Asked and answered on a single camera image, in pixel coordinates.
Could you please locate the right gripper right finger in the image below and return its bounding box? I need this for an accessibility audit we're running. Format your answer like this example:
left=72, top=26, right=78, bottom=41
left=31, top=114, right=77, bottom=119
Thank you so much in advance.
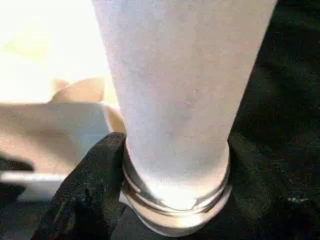
left=199, top=132, right=320, bottom=240

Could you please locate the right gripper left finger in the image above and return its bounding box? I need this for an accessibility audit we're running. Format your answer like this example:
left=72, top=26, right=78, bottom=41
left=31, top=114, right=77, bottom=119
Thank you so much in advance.
left=32, top=131, right=153, bottom=240

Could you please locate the white plastic table top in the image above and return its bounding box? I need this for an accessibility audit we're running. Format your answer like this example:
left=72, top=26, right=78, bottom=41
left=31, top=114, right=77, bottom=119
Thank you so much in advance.
left=0, top=0, right=233, bottom=237

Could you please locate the white plastic table leg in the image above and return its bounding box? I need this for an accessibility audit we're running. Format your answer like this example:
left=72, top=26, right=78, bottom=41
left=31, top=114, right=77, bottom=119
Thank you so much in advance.
left=91, top=0, right=280, bottom=215

